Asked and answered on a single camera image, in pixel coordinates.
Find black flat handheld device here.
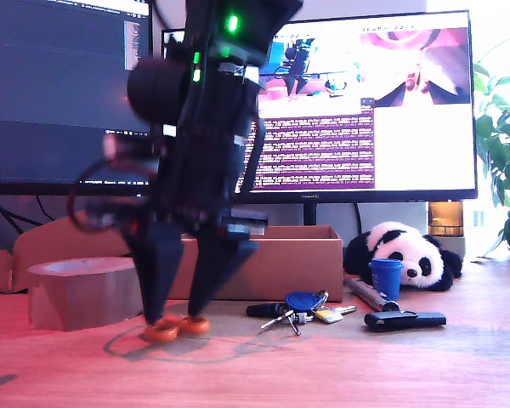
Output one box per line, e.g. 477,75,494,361
362,309,447,334

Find silver metal tube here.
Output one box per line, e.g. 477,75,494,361
343,275,400,315

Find small blue cup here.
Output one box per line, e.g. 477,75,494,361
367,258,405,303

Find dark computer monitor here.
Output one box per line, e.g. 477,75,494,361
0,0,157,198

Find yellow headed key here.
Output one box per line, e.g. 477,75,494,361
312,303,359,326

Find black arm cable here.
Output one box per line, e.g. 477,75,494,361
66,159,154,234
151,0,173,31
241,114,268,193

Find black key fob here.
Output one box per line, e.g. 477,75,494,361
245,302,285,319

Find pale grey pot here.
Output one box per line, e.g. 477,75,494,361
438,235,468,262

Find amber glass jar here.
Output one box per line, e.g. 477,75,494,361
427,201,465,238

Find brown packing tape roll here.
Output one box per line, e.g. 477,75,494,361
26,256,145,333

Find blue round key tag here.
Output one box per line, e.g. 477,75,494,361
283,291,320,312

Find green leafy plant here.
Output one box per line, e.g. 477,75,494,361
470,29,510,261

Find open cardboard box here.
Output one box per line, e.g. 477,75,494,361
0,208,346,304

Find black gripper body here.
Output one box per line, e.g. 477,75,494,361
83,127,269,239

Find orange handled scissors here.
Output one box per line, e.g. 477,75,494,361
142,314,211,345

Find black Huawei computer monitor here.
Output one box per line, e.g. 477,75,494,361
158,9,479,206

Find panda plush toy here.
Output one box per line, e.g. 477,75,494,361
342,220,464,293

